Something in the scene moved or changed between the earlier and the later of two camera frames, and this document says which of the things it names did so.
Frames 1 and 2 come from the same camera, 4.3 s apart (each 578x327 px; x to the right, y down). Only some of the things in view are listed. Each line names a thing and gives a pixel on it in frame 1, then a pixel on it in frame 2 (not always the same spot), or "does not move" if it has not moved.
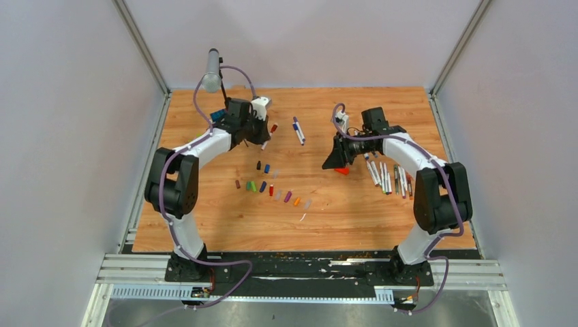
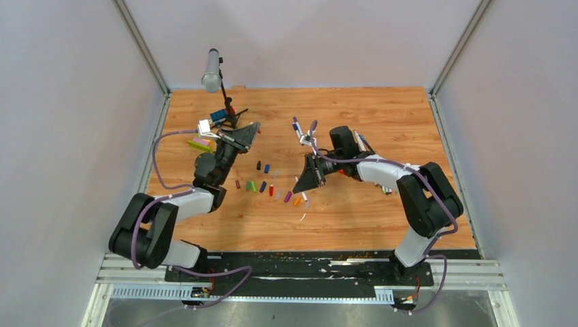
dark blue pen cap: x=263 y=185 does not move
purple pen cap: x=287 y=196 does not move
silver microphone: x=212 y=80 does not move
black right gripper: x=341 y=155 -> x=310 y=178
